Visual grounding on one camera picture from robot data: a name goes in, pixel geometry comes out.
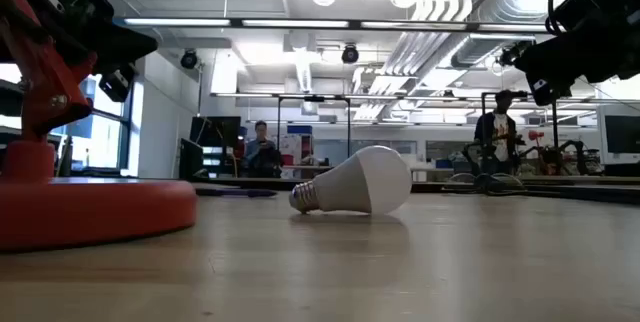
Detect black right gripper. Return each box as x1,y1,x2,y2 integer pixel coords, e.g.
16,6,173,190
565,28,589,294
513,10,640,87

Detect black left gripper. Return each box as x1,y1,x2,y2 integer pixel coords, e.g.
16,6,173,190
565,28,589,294
89,27,160,77

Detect red desk lamp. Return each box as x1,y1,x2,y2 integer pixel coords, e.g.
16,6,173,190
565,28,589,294
0,0,198,254

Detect white LED light bulb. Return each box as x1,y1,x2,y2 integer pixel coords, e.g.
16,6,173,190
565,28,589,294
288,144,413,216

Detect long ceiling strip light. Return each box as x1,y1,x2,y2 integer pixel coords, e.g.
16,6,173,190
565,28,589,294
114,15,551,34

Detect large window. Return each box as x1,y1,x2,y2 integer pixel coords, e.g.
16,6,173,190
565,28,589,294
0,61,135,173

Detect white framed monitor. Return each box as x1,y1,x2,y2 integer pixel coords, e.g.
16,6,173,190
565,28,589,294
597,104,640,166

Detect person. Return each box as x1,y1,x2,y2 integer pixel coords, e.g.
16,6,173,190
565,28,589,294
243,120,282,179
472,89,521,176

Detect black computer monitor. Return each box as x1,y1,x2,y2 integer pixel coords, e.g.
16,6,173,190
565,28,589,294
189,115,242,151

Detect black equipment box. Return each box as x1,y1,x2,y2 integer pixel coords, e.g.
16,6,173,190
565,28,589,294
178,137,206,182

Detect dark purple pen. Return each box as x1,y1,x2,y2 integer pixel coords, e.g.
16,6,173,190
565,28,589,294
194,187,279,199

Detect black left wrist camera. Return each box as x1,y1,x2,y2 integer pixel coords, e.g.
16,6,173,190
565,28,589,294
98,64,137,104

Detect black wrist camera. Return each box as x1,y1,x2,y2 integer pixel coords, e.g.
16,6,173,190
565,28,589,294
528,75,574,108
98,64,137,104

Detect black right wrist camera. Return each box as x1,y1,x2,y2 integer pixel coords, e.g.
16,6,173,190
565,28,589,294
528,75,574,108

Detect black ceiling camera cluster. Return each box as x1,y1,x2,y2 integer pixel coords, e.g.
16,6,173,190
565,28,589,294
497,41,532,68

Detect black table edge rail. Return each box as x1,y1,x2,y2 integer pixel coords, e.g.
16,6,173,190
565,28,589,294
197,175,640,207

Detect coiled black cables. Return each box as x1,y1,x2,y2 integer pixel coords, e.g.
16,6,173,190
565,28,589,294
444,171,529,197

